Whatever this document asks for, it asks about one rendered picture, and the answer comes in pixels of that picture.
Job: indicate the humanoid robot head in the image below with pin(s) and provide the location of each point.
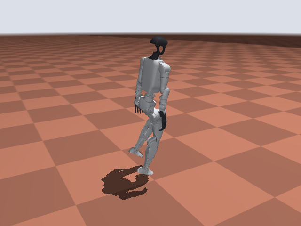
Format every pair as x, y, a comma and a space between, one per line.
158, 41

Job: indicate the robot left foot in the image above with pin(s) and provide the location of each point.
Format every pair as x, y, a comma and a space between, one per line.
134, 151

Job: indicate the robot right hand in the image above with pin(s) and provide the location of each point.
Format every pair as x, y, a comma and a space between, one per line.
163, 116

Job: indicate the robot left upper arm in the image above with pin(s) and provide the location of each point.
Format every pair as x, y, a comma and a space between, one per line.
140, 71

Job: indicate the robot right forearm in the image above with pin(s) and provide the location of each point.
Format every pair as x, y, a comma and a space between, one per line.
163, 98

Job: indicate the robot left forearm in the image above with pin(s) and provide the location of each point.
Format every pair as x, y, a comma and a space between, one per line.
138, 89

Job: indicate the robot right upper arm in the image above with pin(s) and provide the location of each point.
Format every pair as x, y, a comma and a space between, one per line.
164, 70

